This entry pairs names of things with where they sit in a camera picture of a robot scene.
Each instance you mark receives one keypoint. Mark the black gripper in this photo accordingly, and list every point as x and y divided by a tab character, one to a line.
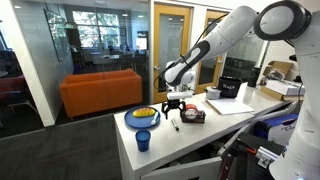
173	104

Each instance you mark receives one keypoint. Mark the black marker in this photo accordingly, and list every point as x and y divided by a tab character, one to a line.
175	125

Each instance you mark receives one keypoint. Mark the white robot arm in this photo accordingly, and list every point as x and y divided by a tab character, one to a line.
240	33

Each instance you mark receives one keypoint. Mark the blue plastic cup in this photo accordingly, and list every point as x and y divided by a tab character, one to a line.
143	138

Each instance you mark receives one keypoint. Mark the white spoon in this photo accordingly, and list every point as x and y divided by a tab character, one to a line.
153	122

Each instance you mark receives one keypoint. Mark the yellow toy fruit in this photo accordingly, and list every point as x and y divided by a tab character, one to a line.
143	112

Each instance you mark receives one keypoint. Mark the blue plate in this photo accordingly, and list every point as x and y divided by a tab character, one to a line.
139	122

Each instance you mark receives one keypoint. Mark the grey pot with lid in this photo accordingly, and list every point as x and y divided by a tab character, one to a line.
212	93

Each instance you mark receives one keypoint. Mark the white paper notepad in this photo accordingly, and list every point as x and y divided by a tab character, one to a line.
229	106

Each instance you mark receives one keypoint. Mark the black basket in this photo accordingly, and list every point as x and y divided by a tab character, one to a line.
229	86

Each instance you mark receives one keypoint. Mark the orange sofa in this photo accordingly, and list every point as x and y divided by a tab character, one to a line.
87	93

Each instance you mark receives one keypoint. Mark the open cardboard box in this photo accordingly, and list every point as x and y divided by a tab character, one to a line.
275	84

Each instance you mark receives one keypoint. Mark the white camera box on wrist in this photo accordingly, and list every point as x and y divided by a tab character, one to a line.
179	95

